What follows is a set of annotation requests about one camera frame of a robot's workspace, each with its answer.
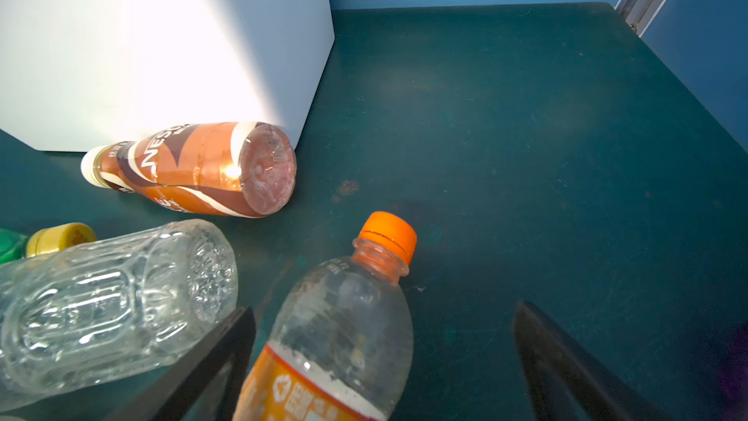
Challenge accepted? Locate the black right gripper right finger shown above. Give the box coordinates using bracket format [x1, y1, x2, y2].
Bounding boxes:
[512, 301, 666, 420]

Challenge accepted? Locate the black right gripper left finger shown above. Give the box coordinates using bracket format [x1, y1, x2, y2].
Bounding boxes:
[107, 307, 256, 420]

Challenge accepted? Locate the orange cap orange label bottle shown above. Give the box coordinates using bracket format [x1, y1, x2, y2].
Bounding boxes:
[233, 212, 417, 420]

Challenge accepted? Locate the brown Nescafe bottle near bin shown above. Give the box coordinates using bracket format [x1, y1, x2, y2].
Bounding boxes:
[80, 122, 297, 218]

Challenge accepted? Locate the white waste bin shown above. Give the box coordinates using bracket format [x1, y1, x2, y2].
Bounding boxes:
[1, 0, 335, 152]

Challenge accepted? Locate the clear ribbed plastic bottle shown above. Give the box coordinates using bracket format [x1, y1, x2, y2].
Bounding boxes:
[1, 219, 239, 411]

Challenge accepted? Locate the green plastic bottle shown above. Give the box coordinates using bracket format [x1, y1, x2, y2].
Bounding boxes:
[1, 222, 97, 264]

